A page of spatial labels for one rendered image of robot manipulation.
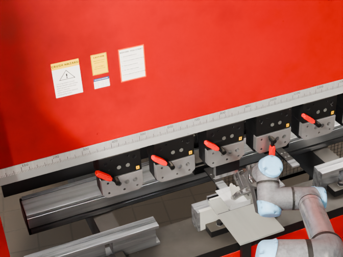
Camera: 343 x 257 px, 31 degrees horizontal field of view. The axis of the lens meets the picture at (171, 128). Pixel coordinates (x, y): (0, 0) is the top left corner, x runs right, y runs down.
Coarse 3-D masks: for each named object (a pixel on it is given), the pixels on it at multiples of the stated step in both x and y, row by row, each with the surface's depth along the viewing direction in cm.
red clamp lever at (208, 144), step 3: (204, 141) 218; (207, 141) 218; (207, 144) 217; (210, 144) 218; (213, 144) 218; (210, 147) 218; (213, 147) 219; (216, 147) 219; (219, 147) 223; (222, 147) 223; (216, 150) 220; (219, 150) 221; (222, 150) 222; (225, 150) 221; (222, 153) 221; (225, 153) 222
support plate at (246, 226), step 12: (216, 204) 237; (252, 204) 236; (228, 216) 231; (240, 216) 231; (252, 216) 231; (228, 228) 226; (240, 228) 225; (252, 228) 225; (264, 228) 225; (276, 228) 224; (240, 240) 220; (252, 240) 220
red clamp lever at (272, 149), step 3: (270, 138) 230; (273, 138) 229; (273, 141) 228; (276, 141) 229; (273, 144) 230; (270, 147) 231; (273, 147) 230; (270, 150) 232; (273, 150) 231; (270, 153) 233; (273, 153) 232
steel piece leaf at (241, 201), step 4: (228, 192) 243; (220, 196) 241; (224, 196) 241; (228, 196) 241; (224, 200) 239; (228, 200) 239; (232, 200) 239; (236, 200) 239; (240, 200) 238; (244, 200) 238; (248, 200) 235; (228, 204) 237; (232, 204) 237; (236, 204) 234; (240, 204) 235; (244, 204) 236; (232, 208) 234; (236, 208) 235
